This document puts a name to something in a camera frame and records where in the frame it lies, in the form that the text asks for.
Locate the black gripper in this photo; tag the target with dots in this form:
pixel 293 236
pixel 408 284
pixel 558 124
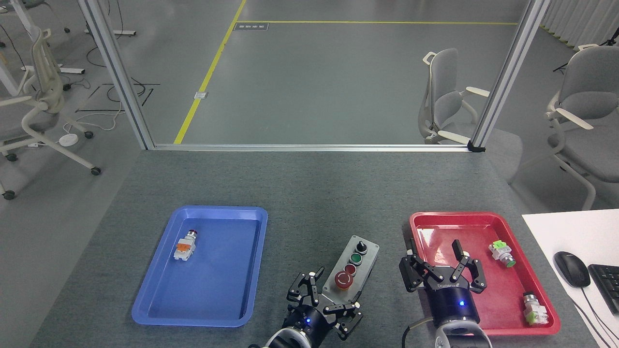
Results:
pixel 454 302
pixel 309 321

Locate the grey control box with buttons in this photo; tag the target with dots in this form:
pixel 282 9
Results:
pixel 344 280

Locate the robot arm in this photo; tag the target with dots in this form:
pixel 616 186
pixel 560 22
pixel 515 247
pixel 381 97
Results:
pixel 462 337
pixel 290 339

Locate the green push button white base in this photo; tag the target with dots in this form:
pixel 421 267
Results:
pixel 502 253

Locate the silver push button green base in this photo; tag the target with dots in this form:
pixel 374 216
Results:
pixel 534 309

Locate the red push button orange base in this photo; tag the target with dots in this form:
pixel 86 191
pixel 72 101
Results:
pixel 184 247

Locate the red plastic tray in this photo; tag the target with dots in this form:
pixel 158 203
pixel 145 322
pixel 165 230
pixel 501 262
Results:
pixel 503 295

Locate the blue plastic tray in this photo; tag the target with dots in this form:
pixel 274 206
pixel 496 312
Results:
pixel 203 285

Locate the black computer mouse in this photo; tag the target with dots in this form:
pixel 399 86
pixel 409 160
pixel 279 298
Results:
pixel 572 269

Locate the white side desk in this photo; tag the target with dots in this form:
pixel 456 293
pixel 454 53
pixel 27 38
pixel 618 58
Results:
pixel 570 232

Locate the black keyboard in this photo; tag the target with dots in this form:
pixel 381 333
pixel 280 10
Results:
pixel 607 287

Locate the grey office chair white arms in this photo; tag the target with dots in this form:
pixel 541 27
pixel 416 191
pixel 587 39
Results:
pixel 447 106
pixel 587 92

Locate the silver floor socket plate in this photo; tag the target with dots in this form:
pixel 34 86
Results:
pixel 201 95

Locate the dark floor label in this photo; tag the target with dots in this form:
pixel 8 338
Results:
pixel 251 26

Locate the pale grey curtain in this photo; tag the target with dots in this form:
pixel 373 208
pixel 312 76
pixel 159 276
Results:
pixel 580 19

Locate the white round floor disc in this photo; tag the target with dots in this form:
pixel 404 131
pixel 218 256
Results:
pixel 68 139

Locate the white desk foot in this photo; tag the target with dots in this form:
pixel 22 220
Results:
pixel 116 32
pixel 67 71

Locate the white mesh office chair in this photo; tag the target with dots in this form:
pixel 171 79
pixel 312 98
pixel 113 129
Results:
pixel 46 96

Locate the silver aluminium post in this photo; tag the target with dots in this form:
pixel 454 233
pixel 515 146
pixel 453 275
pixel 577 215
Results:
pixel 510 72
pixel 118 77

